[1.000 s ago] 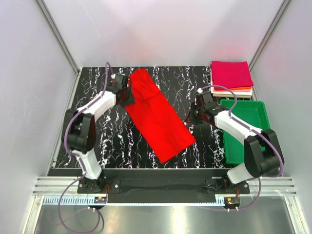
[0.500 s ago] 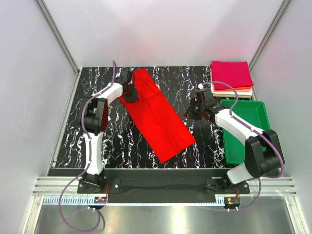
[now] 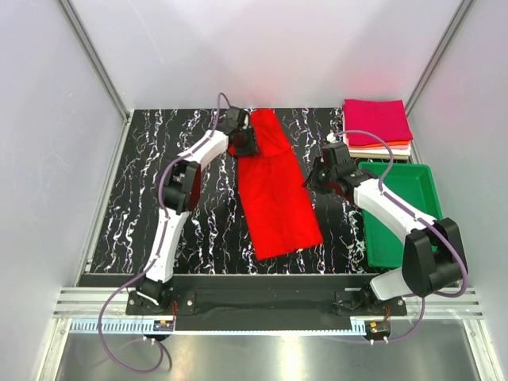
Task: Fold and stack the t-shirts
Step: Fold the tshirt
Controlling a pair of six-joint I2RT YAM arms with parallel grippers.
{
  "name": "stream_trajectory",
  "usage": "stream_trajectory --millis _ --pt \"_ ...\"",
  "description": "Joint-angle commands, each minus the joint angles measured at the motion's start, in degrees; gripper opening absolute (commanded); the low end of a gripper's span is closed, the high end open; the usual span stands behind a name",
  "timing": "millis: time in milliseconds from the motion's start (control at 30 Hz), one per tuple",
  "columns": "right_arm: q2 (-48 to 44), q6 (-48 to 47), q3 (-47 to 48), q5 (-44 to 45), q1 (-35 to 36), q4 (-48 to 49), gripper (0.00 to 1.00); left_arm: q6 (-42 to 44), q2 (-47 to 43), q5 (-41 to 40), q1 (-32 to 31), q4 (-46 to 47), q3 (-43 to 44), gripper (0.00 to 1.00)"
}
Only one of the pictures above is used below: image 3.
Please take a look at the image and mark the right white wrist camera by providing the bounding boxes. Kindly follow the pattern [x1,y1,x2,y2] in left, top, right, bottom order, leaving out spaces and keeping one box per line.
[326,133,340,143]

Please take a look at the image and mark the white slotted cable duct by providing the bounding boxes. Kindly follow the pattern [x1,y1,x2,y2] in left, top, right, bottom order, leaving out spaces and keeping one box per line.
[70,318,175,335]

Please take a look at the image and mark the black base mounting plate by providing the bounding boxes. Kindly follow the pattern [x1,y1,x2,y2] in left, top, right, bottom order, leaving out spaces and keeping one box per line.
[126,275,407,317]

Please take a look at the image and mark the aluminium frame post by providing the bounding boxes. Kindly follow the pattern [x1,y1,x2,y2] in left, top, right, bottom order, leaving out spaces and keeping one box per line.
[57,0,132,120]
[404,0,477,116]

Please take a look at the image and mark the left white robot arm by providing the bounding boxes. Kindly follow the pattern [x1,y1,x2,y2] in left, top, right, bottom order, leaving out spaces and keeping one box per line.
[135,106,260,314]

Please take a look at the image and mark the right aluminium frame post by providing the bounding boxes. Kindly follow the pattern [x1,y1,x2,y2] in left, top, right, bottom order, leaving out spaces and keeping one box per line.
[404,0,477,116]

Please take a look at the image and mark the black marbled table mat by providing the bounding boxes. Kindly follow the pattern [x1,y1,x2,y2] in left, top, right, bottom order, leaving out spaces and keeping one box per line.
[88,109,368,275]

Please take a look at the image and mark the green plastic bin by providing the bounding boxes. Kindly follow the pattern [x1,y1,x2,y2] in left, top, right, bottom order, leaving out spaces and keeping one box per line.
[362,164,443,269]

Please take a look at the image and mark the purple cable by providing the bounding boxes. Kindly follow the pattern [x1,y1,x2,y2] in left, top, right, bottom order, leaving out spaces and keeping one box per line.
[333,130,471,298]
[97,93,233,376]

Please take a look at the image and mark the cream folded t shirt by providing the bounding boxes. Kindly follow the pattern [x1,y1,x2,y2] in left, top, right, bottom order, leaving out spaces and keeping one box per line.
[347,146,411,160]

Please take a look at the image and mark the magenta folded t shirt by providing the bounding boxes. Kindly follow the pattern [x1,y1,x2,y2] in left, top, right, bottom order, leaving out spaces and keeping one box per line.
[343,99,413,143]

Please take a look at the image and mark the aluminium front rail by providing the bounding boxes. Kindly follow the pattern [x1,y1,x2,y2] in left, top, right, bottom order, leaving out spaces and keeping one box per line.
[53,287,483,320]

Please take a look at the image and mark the red t shirt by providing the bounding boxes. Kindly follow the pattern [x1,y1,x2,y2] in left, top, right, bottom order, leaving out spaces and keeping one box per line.
[237,109,323,260]

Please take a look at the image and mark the orange folded t shirt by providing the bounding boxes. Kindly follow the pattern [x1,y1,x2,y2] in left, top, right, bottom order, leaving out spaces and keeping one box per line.
[344,137,410,149]

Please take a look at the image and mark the left aluminium frame post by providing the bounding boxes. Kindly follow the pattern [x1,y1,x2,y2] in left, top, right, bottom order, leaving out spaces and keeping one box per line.
[57,0,132,120]

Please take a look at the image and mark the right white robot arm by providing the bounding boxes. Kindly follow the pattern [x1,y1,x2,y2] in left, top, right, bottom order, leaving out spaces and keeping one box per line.
[303,142,468,315]

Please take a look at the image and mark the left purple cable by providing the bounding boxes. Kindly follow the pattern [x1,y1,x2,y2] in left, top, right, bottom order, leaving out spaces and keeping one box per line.
[97,93,233,376]

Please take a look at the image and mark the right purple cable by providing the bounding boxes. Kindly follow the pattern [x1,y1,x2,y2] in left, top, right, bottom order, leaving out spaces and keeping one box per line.
[333,130,471,298]

